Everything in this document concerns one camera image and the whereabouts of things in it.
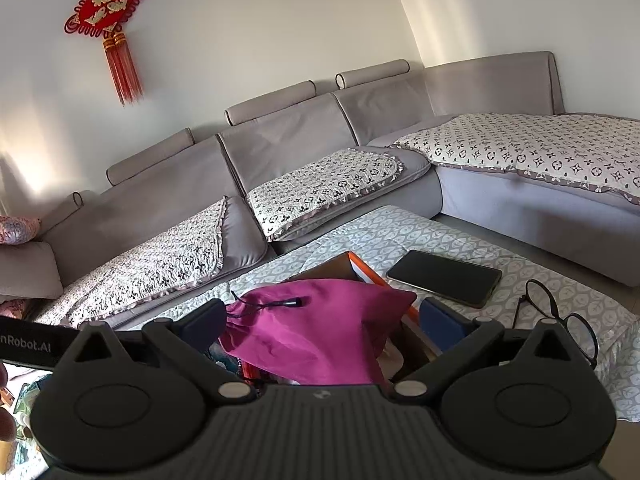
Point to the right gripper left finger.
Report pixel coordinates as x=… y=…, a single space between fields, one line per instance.
x=182 y=345

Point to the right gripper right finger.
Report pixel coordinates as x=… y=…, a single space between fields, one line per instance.
x=459 y=345

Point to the magenta drawstring pouch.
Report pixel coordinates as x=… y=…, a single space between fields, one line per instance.
x=328 y=331

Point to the person's left hand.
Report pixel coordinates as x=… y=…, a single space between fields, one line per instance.
x=7 y=422

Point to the black smartphone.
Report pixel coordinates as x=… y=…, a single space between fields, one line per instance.
x=467 y=283

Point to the teal tissue pack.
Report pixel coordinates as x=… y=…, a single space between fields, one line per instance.
x=23 y=407

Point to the grey back cushion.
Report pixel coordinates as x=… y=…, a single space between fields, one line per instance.
x=29 y=271

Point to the patterned sofa cover left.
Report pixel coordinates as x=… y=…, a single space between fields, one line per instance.
x=186 y=256

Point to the patterned sofa cover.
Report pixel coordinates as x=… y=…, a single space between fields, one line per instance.
x=283 y=204
x=186 y=256

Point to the pink floral pillow top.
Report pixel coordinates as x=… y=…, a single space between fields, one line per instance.
x=18 y=230

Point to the patterned sofa cover right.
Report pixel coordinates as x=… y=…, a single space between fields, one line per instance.
x=283 y=204

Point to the grey sectional sofa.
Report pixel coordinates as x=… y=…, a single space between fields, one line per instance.
x=286 y=138

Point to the patterned chaise cover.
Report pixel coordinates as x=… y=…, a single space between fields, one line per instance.
x=599 y=154

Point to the red chinese knot decoration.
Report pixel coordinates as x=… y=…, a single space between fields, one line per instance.
x=105 y=19

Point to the black frame eyeglasses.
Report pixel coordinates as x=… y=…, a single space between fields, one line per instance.
x=539 y=297

